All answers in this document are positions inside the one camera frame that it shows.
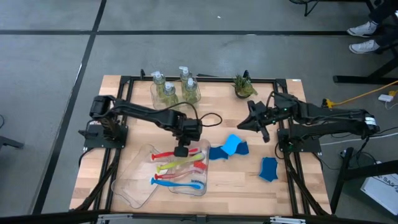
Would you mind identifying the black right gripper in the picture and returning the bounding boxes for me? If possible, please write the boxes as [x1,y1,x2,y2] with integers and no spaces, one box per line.
[237,100,281,144]

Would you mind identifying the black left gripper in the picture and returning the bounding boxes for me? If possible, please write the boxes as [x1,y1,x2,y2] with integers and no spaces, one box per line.
[173,118,205,158]

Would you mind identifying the light blue sponge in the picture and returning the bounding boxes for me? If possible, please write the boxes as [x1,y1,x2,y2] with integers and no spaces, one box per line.
[220,133,243,157]

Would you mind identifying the yellow-green dish brush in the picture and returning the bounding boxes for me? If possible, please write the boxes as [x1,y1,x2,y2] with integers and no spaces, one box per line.
[155,152,206,174]

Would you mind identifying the red dish brush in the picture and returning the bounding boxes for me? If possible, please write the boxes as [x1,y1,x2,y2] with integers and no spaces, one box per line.
[150,147,200,162]

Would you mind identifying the clear plastic bin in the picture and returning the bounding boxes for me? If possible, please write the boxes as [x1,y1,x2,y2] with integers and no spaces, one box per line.
[111,142,177,210]
[167,139,211,197]
[150,79,202,110]

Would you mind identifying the clear green soap pump bottle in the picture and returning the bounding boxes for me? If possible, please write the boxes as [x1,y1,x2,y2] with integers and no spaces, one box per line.
[163,81,180,109]
[178,65,194,94]
[182,77,200,106]
[150,70,168,102]

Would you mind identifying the blue dish brush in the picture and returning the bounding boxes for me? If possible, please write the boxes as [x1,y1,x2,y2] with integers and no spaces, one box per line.
[150,176,205,191]

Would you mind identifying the potted succulent plant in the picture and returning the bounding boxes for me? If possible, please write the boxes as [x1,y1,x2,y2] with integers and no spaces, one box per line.
[231,73,259,100]

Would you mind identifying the dark office desk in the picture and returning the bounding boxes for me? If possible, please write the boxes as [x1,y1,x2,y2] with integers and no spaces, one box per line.
[332,18,398,85]

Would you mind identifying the black chair base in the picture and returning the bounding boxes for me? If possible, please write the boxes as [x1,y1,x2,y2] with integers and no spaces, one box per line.
[287,0,321,17]

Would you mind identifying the white power adapter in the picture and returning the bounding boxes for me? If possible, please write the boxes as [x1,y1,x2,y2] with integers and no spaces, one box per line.
[377,93,395,103]

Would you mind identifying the person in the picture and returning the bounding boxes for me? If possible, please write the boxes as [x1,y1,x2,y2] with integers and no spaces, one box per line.
[346,0,398,55]

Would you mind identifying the white printed box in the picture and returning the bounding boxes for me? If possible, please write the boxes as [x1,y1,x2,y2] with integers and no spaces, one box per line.
[360,161,398,216]

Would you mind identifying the black rig crossbar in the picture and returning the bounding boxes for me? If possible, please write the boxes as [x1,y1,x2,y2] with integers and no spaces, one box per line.
[0,208,398,224]

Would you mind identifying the black furniture foot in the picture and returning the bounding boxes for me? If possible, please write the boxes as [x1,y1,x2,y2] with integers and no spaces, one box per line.
[0,135,25,150]

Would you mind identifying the black metal table frame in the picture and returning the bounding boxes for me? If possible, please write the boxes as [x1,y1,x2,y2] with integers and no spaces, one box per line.
[68,68,333,218]

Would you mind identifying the yellow extension cord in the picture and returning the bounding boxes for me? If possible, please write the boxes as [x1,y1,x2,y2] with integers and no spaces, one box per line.
[322,79,398,109]

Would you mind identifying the silver metal bracket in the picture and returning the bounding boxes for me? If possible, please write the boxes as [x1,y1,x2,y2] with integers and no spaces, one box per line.
[96,213,135,224]
[269,216,307,224]

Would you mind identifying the black table leg frame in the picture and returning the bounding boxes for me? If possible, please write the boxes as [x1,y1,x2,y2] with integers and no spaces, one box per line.
[329,146,398,215]

